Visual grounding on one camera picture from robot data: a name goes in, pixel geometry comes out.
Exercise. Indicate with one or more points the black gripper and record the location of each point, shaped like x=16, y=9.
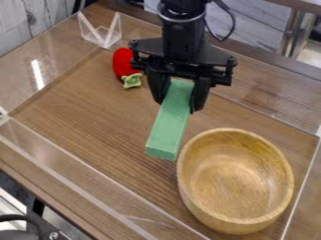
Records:
x=182, y=54

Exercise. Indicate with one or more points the green stick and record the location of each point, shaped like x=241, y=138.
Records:
x=170, y=122

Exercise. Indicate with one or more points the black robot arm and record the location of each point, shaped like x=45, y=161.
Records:
x=187, y=10

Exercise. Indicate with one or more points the brown wooden bowl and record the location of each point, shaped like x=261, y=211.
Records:
x=235, y=180

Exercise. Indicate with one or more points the red plush strawberry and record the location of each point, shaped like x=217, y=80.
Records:
x=127, y=75

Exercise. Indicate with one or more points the metal table leg background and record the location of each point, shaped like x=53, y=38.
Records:
x=297, y=33

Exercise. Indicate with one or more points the clear acrylic corner bracket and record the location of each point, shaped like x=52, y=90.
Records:
x=102, y=36

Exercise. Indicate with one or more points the clear acrylic tray wall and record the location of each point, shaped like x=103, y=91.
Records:
x=99, y=205

